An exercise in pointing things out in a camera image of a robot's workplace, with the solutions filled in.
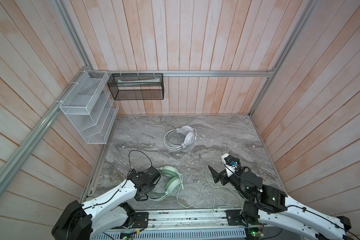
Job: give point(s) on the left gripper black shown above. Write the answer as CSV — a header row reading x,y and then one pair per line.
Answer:
x,y
139,196

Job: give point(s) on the green headphones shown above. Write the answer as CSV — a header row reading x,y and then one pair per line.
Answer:
x,y
173,186

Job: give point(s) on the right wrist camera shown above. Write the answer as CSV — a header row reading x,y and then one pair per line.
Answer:
x,y
231,163

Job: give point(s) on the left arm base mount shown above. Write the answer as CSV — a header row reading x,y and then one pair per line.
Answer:
x,y
135,219

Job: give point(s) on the white headphones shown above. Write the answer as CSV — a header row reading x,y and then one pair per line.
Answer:
x,y
184,136

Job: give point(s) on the white wire mesh shelf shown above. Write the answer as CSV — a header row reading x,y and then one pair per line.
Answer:
x,y
90,108

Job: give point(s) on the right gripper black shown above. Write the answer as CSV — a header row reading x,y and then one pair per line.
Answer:
x,y
216,176

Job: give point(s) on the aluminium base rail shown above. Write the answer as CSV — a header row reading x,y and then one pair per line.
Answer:
x,y
196,224

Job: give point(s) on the black mesh basket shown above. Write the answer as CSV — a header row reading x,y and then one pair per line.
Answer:
x,y
128,87

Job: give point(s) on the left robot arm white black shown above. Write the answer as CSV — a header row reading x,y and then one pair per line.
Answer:
x,y
83,221

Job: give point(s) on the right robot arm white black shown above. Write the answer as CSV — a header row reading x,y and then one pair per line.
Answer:
x,y
266,205

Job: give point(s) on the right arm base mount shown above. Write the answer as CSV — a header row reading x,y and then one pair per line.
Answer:
x,y
248,215

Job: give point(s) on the aluminium frame bar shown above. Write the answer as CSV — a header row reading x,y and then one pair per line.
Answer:
x,y
212,74

